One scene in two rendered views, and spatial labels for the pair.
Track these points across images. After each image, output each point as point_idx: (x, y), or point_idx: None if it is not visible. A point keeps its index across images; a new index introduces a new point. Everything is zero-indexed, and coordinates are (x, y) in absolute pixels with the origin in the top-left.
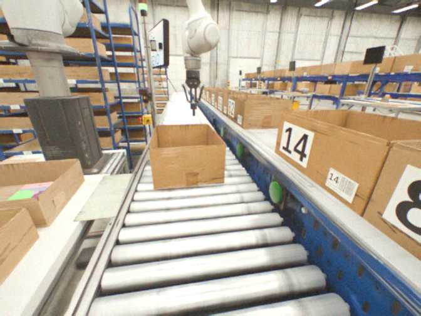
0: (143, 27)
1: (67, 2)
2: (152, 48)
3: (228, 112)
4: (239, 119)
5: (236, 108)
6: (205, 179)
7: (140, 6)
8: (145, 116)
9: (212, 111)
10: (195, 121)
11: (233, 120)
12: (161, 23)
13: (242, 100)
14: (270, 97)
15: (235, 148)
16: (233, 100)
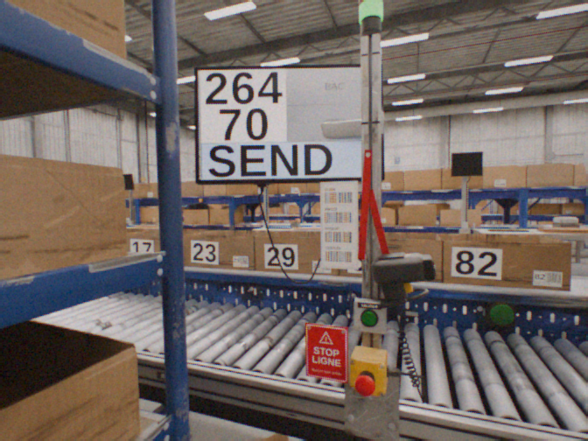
0: (380, 67)
1: None
2: (382, 130)
3: (454, 273)
4: (542, 278)
5: (518, 262)
6: None
7: (380, 9)
8: (384, 358)
9: (348, 282)
10: (286, 323)
11: (497, 284)
12: (360, 71)
13: (557, 243)
14: (464, 235)
15: (561, 333)
16: (495, 247)
